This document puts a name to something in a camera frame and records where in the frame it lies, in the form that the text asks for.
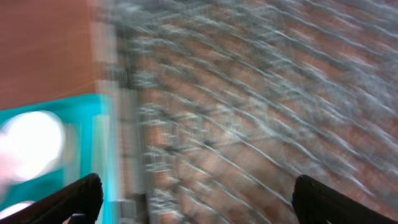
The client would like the grey dishwasher rack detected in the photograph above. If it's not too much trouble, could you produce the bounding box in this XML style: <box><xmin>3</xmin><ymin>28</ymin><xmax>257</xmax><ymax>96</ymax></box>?
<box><xmin>93</xmin><ymin>0</ymin><xmax>397</xmax><ymax>223</ymax></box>

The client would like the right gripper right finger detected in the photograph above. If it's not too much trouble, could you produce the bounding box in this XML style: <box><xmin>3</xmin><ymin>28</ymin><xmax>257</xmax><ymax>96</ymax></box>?
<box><xmin>292</xmin><ymin>175</ymin><xmax>397</xmax><ymax>224</ymax></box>

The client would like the pink bowl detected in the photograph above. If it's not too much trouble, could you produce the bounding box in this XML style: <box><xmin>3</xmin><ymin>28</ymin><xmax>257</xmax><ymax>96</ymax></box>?
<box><xmin>0</xmin><ymin>201</ymin><xmax>34</xmax><ymax>219</ymax></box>

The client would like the teal serving tray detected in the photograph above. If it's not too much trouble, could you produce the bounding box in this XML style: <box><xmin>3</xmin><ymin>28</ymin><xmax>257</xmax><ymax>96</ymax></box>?
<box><xmin>1</xmin><ymin>94</ymin><xmax>119</xmax><ymax>224</ymax></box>

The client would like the white bowl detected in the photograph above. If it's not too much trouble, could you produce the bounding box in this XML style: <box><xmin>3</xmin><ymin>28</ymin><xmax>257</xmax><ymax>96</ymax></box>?
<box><xmin>1</xmin><ymin>111</ymin><xmax>65</xmax><ymax>182</ymax></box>

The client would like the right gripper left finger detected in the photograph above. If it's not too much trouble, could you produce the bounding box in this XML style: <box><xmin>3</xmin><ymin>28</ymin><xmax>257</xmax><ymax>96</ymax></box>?
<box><xmin>1</xmin><ymin>173</ymin><xmax>104</xmax><ymax>224</ymax></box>

